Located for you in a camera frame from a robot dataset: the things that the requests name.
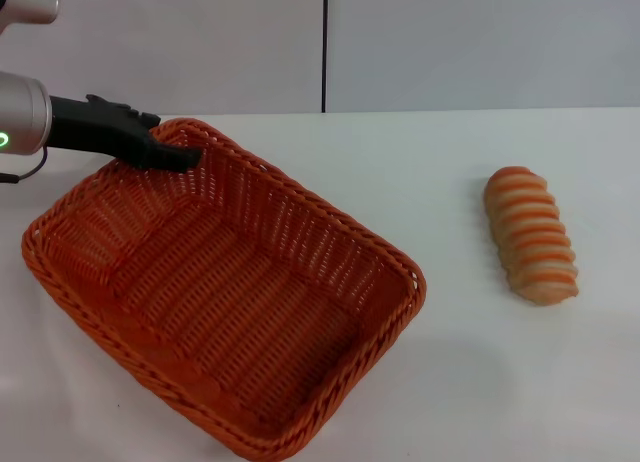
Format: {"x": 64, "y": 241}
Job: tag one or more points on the orange striped bread loaf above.
{"x": 532, "y": 237}

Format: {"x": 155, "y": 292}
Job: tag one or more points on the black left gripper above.
{"x": 95, "y": 127}

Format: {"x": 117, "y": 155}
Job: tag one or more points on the black vertical wall strip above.
{"x": 325, "y": 47}

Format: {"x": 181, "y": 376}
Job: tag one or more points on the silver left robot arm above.
{"x": 25, "y": 112}

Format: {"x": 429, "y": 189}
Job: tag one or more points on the orange woven plastic basket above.
{"x": 225, "y": 292}

